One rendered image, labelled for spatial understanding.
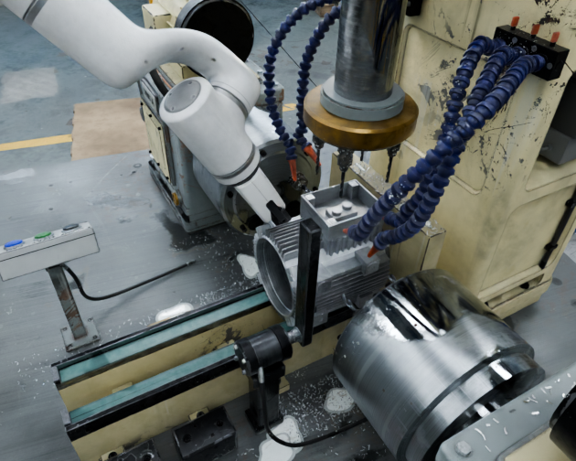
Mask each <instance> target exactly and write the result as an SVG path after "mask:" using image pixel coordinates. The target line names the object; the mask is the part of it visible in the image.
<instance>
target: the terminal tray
mask: <svg viewBox="0 0 576 461"><path fill-rule="evenodd" d="M353 182H355V183H356V185H352V183H353ZM340 190H341V189H340V184H338V185H334V186H332V187H329V188H323V189H320V190H317V191H314V192H310V193H307V194H304V195H301V206H300V213H301V215H300V218H304V219H309V218H312V219H313V220H314V221H315V222H316V223H317V224H318V225H319V226H320V227H321V229H322V233H323V234H324V237H323V241H324V250H325V254H326V255H328V254H329V255H330V256H333V253H334V252H335V253H336V254H339V251H341V252H344V251H345V249H348V250H350V249H351V247H352V246H353V248H356V247H357V244H358V245H359V246H362V242H364V243H365V244H368V241H371V242H373V238H374V237H376V236H377V235H378V233H380V232H381V231H382V226H383V224H384V220H381V221H380V222H378V224H377V226H376V227H375V228H374V229H373V231H372V232H371V233H370V234H369V236H368V238H367V239H365V240H363V241H361V242H358V241H354V240H351V239H350V238H349V237H348V236H347V234H345V233H344V232H343V229H347V228H349V227H350V226H351V225H354V224H355V225H357V224H358V222H359V221H360V220H362V216H363V215H364V214H366V213H367V211H368V209H369V208H371V207H372V206H373V204H374V202H376V201H378V200H377V199H376V198H375V197H374V196H373V195H372V194H371V193H370V192H369V191H368V190H367V189H366V188H364V187H363V186H362V185H361V184H360V183H359V182H358V181H357V180H356V179H354V180H350V181H347V182H344V189H343V197H342V198H340V197H339V192H340ZM307 196H312V198H308V197H307ZM329 220H334V222H329Z"/></svg>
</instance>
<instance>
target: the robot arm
mask: <svg viewBox="0 0 576 461"><path fill-rule="evenodd" d="M0 3H1V4H3V5H4V6H5V7H7V8H8V9H9V10H11V11H12V12H13V13H14V14H15V15H17V16H18V17H20V18H21V19H22V20H23V21H25V22H26V23H27V24H28V25H30V26H31V27H33V28H34V29H35V30H36V31H37V32H38V33H39V34H40V35H42V36H43V37H44V38H46V39H47V40H49V41H50V42H51V43H52V44H54V45H55V46H56V47H58V48H59V49H60V50H62V51H63V52H64V53H66V54H67V55H68V56H69V57H71V58H72V59H74V60H75V61H76V62H77V63H79V64H80V65H81V66H82V67H83V68H84V69H85V70H87V71H88V72H89V73H91V74H92V75H93V76H95V77H96V78H97V79H99V80H100V81H102V82H103V83H105V84H107V85H108V86H110V87H112V88H114V89H118V90H122V89H126V88H128V87H130V86H132V85H133V84H135V83H136V82H137V81H139V80H140V79H141V78H142V77H143V76H145V75H146V74H147V73H149V72H150V71H151V70H153V69H155V68H157V67H158V66H161V65H163V64H166V63H180V64H184V65H187V66H189V67H191V68H192V69H194V70H196V71H198V72H199V73H200V74H201V75H203V76H204V77H205V78H206V79H207V80H206V79H204V78H201V77H193V78H189V79H186V80H182V81H181V82H179V83H178V84H177V85H176V86H174V87H173V88H172V89H171V90H170V91H169V92H168V93H167V94H166V96H165V97H164V99H163V100H162V102H161V105H160V109H159V112H160V116H161V118H162V120H163V121H164V122H165V123H166V124H167V126H168V127H169V128H170V129H171V130H172V131H173V132H174V133H175V134H176V136H177V137H178V138H179V139H180V140H181V141H182V142H183V143H184V145H185V146H186V147H187V148H188V149H189V150H190V151H191V153H192V154H193V155H194V156H195V157H196V158H197V159H198V160H199V162H200V163H201V164H202V165H203V166H204V167H205V168H206V169H207V170H208V172H209V173H210V174H211V175H212V176H213V177H214V178H215V179H216V180H217V181H218V182H219V183H220V184H223V185H226V186H229V187H235V189H236V190H237V191H238V192H239V193H240V195H241V196H242V197H243V198H244V199H245V200H246V201H247V203H248V204H249V205H250V206H251V207H252V209H253V210H254V211H255V212H256V213H257V214H258V216H259V217H260V218H261V219H262V221H263V222H266V223H268V222H269V221H270V220H272V222H273V223H274V224H275V225H276V226H277V225H281V224H284V223H286V222H289V221H290V220H291V219H292V218H291V216H290V215H289V214H288V212H287V211H286V210H285V204H284V202H283V200H282V199H281V197H280V196H279V194H278V193H277V191H276V190H275V188H274V187H273V185H272V183H271V182H270V181H269V179H268V178H267V177H266V176H265V175H264V174H263V172H262V171H261V169H260V163H261V160H260V152H259V150H258V148H257V147H256V145H255V144H254V143H253V142H252V140H251V139H250V138H249V136H248V135H247V134H246V132H245V121H246V119H247V117H248V116H249V114H250V112H251V110H252V109H253V107H254V105H255V104H256V102H257V101H258V99H259V97H260V94H261V85H260V82H259V80H258V79H257V77H256V76H255V74H254V73H253V72H252V71H251V70H250V69H249V68H248V67H247V66H246V64H245V63H243V62H242V61H241V60H240V59H239V58H238V57H237V56H236V55H235V54H234V53H232V52H231V51H230V50H229V49H228V48H226V47H225V46H224V45H223V44H221V43H220V42H219V41H217V40H216V39H215V38H213V37H211V36H209V35H207V34H205V33H202V32H199V31H196V30H192V29H186V28H162V29H148V28H143V27H139V26H137V25H136V24H134V23H133V22H132V21H131V20H130V19H128V18H127V17H126V16H125V15H124V14H123V13H122V12H121V11H120V10H118V9H117V8H116V7H115V6H114V5H113V4H112V3H111V2H110V1H108V0H0Z"/></svg>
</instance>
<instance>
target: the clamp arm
mask: <svg viewBox="0 0 576 461"><path fill-rule="evenodd" d="M323 237H324V234H323V233H322V229H321V227H320V226H319V225H318V224H317V223H316V222H315V221H314V220H313V219H312V218H309V219H306V220H301V221H300V230H299V248H298V266H297V284H296V302H295V320H294V328H293V329H294V330H293V332H294V333H295V332H299V333H297V334H295V336H296V338H299V337H301V339H300V338H299V339H297V341H296V342H299V343H300V345H301V346H302V347H305V346H307V345H309V344H311V343H312V337H313V327H314V317H315V313H316V306H315V297H316V287H317V276H318V266H319V255H320V245H321V241H322V240H323Z"/></svg>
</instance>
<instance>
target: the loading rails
mask: <svg viewBox="0 0 576 461"><path fill-rule="evenodd" d="M353 314H354V313H353V311H352V310H351V309H350V308H349V307H348V306H343V307H340V308H338V309H337V310H334V311H332V312H329V313H328V317H327V322H325V323H324V324H321V325H319V326H316V327H313V337H312V343H311V344H309V345H307V346H305V347H302V346H301V345H300V343H299V342H295V343H293V344H292V346H293V355H292V357H291V358H290V359H287V360H285V361H283V364H284V365H285V375H287V374H289V373H291V372H293V371H295V370H299V369H300V368H302V367H304V366H306V365H308V364H310V363H313V362H315V361H317V360H319V359H321V358H323V357H326V356H328V355H330V354H333V355H334V352H335V348H336V343H337V341H338V339H337V336H338V335H340V334H342V332H343V331H344V329H345V327H346V326H347V324H348V323H349V321H350V320H351V319H352V317H353ZM275 324H279V325H281V326H282V327H283V328H284V329H285V330H286V332H290V331H291V330H293V328H294V327H288V326H287V324H286V321H285V320H283V318H280V316H278V313H276V310H274V309H273V306H272V303H270V299H268V296H267V295H266V291H265V289H264V287H263V284H259V285H256V286H253V287H252V288H249V289H246V290H244V291H241V292H239V293H236V294H234V295H230V296H227V297H225V298H222V299H220V300H218V301H215V302H213V303H210V304H207V305H205V306H201V307H199V308H196V309H194V310H191V311H188V312H186V313H184V314H181V315H179V316H175V317H172V318H169V319H167V320H165V321H162V322H160V323H157V324H154V325H152V326H150V327H146V328H143V329H141V330H138V331H135V332H133V333H131V334H129V335H126V336H123V337H121V338H116V339H115V340H112V341H109V342H107V343H104V344H102V345H99V346H97V347H95V348H90V349H88V350H85V351H83V352H81V353H78V354H76V355H73V356H70V357H68V358H65V359H62V360H59V361H57V362H54V363H51V364H50V369H51V373H52V377H53V381H54V383H55V385H56V387H57V389H58V391H59V394H60V396H61V398H62V400H63V401H64V404H65V406H66V409H63V410H61V411H60V412H61V416H62V420H63V423H64V426H65V431H66V434H67V436H68V438H69V440H70V441H71V443H72V445H73V447H74V449H75V451H76V453H77V455H78V457H79V459H80V461H104V460H107V459H109V458H111V457H113V456H116V455H118V454H120V453H122V452H124V451H125V450H126V449H128V448H130V447H132V446H135V445H138V444H140V443H142V442H143V441H145V440H148V439H150V438H152V437H154V436H156V435H158V434H161V433H163V432H165V431H167V430H169V429H171V428H173V427H176V426H178V425H180V424H182V423H184V422H186V421H191V420H193V419H195V418H197V417H199V416H200V415H202V414H205V413H208V412H210V410H212V409H214V408H217V407H219V406H220V405H222V404H224V403H226V402H230V401H232V400H234V399H236V398H238V397H240V396H241V395H244V394H246V393H248V392H249V379H248V378H247V376H246V375H242V369H241V367H240V364H239V363H238V361H235V359H234V357H236V354H235V350H234V348H233V346H234V343H235V341H236V340H239V339H241V338H249V337H251V336H254V335H256V334H258V333H261V332H262V331H264V330H267V328H268V327H271V326H273V325H275ZM285 375H284V376H285ZM284 376H282V377H281V378H280V387H279V394H281V393H283V392H285V391H288V390H289V389H290V384H289V382H288V380H287V379H286V378H285V377H284Z"/></svg>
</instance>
